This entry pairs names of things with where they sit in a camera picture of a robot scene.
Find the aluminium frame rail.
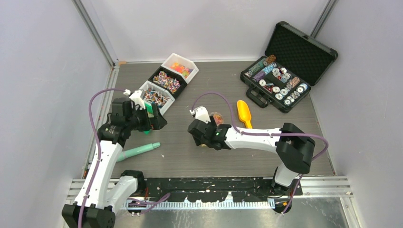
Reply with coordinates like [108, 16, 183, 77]
[72, 0, 118, 68]

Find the white bin with wrapped candies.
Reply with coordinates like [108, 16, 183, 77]
[139, 81, 175, 115]

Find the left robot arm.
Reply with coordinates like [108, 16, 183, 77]
[62, 97, 167, 228]

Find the green bin with candies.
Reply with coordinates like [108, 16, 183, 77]
[144, 102, 158, 135]

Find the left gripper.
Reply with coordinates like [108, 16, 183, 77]
[126, 104, 167, 132]

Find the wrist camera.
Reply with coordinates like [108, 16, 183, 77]
[190, 106, 211, 124]
[129, 90, 146, 110]

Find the white bin with gummy candies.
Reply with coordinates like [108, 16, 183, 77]
[161, 53, 199, 83]

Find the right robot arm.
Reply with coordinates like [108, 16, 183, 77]
[188, 120, 316, 195]

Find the orange plastic scoop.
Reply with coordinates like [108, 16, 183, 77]
[236, 100, 253, 129]

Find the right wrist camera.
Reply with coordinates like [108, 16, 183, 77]
[190, 106, 211, 124]

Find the clear plastic jar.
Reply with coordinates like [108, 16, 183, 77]
[209, 112, 224, 126]

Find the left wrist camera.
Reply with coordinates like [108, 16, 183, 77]
[129, 90, 146, 110]

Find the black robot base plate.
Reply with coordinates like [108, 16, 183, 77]
[131, 177, 303, 203]

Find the black poker chip case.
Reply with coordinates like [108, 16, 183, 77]
[240, 21, 338, 113]

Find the black bin with lollipops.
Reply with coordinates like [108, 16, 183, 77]
[148, 66, 188, 99]

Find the mint green pen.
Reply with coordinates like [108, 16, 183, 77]
[116, 142, 161, 162]

